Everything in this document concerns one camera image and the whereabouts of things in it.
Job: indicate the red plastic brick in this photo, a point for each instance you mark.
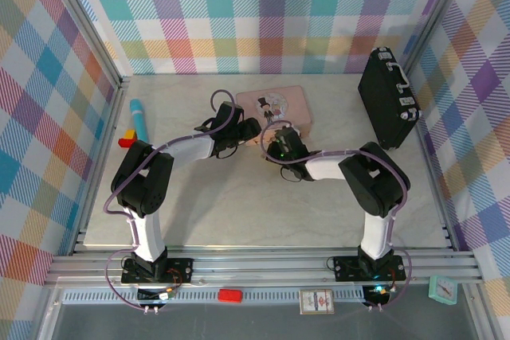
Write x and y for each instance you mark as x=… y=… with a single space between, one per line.
x=230 y=295

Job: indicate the playing card deck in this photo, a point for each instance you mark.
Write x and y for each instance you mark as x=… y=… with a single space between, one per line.
x=317 y=302

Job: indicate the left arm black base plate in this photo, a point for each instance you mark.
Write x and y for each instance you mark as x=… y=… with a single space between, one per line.
x=179 y=270

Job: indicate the pink cartoon tin box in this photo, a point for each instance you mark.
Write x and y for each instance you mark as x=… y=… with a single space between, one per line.
x=291 y=105

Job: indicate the small black connector board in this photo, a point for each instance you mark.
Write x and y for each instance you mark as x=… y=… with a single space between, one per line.
x=372 y=295
x=147 y=294

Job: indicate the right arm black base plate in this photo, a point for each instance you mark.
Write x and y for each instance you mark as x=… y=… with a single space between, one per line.
x=346 y=268

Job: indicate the blue marker pen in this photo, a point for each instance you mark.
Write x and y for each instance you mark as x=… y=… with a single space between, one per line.
x=138 y=121

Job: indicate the mint green alarm clock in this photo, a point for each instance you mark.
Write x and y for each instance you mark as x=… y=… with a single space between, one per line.
x=442 y=290

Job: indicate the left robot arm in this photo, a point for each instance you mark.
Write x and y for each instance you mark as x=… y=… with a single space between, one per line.
x=143 y=180

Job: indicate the wide aluminium base rail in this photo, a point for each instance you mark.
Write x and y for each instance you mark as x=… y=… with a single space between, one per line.
x=259 y=268

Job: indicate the red and yellow block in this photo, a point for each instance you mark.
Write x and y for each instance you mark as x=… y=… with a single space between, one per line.
x=127 y=139

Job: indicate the aluminium frame post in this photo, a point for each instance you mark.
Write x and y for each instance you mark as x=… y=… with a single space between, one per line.
x=436 y=17
x=89 y=25

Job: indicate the aluminium table side rail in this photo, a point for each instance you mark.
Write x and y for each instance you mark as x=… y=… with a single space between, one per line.
x=434 y=157
x=101 y=157

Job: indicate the black briefcase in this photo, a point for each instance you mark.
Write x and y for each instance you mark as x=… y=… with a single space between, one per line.
x=378 y=97

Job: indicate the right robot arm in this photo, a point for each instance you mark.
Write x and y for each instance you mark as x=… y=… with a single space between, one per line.
x=374 y=180

